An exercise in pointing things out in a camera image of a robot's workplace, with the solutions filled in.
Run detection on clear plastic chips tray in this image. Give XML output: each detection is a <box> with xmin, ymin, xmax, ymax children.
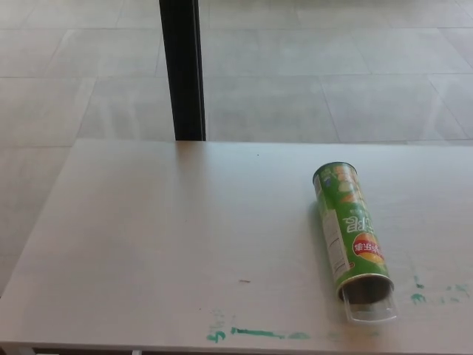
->
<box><xmin>338</xmin><ymin>285</ymin><xmax>401</xmax><ymax>327</ymax></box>

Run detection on green chips can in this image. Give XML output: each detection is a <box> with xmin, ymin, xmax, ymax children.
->
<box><xmin>312</xmin><ymin>160</ymin><xmax>395</xmax><ymax>308</ymax></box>

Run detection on black vertical pillar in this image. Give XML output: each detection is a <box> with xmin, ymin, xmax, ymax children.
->
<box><xmin>158</xmin><ymin>0</ymin><xmax>207</xmax><ymax>142</ymax></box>

